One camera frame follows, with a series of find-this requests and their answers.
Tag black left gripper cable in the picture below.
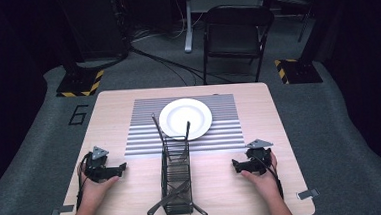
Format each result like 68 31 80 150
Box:
72 152 97 211

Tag person's right hand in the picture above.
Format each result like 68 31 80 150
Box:
239 151 283 198

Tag black folding chair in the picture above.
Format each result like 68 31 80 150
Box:
198 1 280 87

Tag black cabinet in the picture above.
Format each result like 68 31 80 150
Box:
56 0 131 63

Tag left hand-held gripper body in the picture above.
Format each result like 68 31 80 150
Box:
82 144 117 184

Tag white round plate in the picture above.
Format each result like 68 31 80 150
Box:
157 96 215 143

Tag black yellow striped stand base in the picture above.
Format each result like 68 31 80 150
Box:
274 56 324 86
54 69 107 99

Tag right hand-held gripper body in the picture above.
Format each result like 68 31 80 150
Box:
245 138 276 177

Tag metal table clip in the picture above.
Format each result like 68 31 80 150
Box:
48 204 76 215
297 188 320 201

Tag grey striped placemat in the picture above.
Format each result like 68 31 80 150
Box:
121 92 246 158

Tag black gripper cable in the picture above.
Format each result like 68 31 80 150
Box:
72 152 97 211
252 150 284 202

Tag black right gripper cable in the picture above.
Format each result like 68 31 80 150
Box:
252 150 284 202

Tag black floor cable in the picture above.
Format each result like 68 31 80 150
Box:
129 41 235 90

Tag person's left hand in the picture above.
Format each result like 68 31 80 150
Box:
76 161 122 210

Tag black wire cutlery basket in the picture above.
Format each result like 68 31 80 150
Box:
157 134 195 215

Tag white desk frame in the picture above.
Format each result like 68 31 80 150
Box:
181 0 273 54

